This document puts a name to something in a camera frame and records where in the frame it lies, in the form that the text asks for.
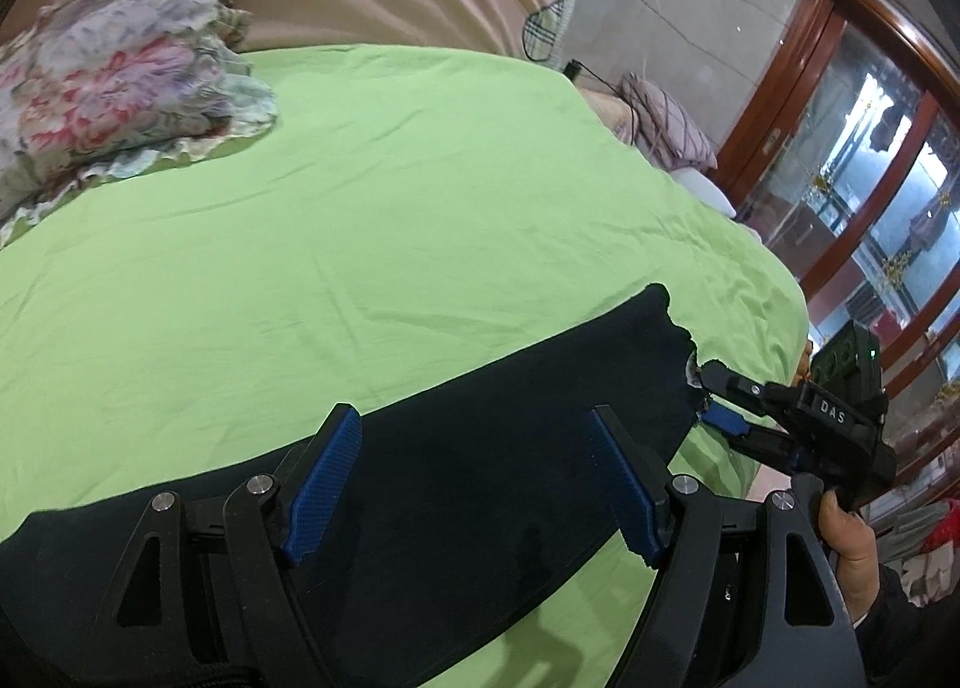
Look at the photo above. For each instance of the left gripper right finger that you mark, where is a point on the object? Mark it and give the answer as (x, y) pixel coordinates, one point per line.
(636, 483)

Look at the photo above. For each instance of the right forearm dark sleeve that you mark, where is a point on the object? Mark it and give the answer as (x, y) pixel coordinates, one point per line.
(905, 645)

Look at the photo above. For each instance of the green bed sheet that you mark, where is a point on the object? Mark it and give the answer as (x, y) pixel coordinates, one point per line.
(412, 215)

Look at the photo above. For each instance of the black charger on bed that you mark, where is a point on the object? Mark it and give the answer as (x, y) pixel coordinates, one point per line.
(573, 70)

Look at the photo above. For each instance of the wooden glass door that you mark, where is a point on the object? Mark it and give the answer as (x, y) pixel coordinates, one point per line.
(845, 162)

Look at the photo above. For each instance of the floral ruffled pillow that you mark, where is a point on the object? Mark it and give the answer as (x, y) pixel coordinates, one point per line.
(97, 91)

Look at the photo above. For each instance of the right hand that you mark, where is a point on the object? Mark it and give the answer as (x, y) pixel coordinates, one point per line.
(857, 570)

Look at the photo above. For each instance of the black pants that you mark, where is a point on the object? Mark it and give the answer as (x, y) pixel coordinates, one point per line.
(469, 505)

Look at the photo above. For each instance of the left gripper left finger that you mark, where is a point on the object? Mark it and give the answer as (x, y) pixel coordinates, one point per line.
(312, 479)

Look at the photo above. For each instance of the pink striped pillow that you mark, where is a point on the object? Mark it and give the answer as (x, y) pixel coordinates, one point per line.
(663, 130)

